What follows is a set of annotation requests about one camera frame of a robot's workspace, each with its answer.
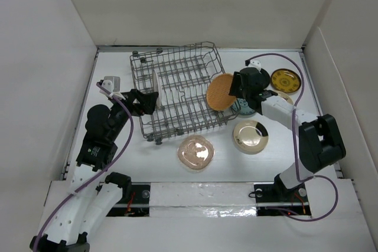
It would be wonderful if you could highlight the black round plate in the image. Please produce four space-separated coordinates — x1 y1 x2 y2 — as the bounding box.
260 68 271 89

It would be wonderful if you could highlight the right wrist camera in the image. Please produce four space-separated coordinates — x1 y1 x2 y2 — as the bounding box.
245 59 262 71

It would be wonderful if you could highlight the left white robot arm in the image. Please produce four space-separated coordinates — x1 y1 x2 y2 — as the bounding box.
30 89 158 251

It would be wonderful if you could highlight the grey wire dish rack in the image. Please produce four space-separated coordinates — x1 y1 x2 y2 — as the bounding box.
130 41 238 145

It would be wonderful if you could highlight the cream plate with gold centre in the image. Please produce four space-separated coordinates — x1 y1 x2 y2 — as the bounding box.
233 120 269 155

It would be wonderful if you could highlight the brown translucent square plate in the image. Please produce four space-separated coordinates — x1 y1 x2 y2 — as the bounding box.
177 135 215 172

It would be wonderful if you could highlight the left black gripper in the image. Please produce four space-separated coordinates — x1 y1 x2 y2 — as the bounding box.
109 89 158 140

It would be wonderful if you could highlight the orange woven round plate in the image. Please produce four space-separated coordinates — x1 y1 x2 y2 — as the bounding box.
206 73 236 112

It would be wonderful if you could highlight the white plate with red characters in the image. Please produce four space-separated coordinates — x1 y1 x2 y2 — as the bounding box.
152 69 162 109

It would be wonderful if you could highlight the blue floral teal plate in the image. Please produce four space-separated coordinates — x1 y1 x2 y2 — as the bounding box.
231 98 256 116

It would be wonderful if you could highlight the cream plate with black print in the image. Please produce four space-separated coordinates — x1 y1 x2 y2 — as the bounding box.
276 90 294 105

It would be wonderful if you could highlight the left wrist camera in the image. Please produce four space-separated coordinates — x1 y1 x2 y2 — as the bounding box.
102 76 120 93

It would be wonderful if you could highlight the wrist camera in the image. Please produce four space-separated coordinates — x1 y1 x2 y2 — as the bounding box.
245 59 262 71
102 76 120 93

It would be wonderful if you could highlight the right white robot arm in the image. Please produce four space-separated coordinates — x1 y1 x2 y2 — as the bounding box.
229 67 346 201

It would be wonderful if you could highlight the yellow and brown patterned plate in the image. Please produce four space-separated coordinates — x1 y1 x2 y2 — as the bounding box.
271 68 302 94

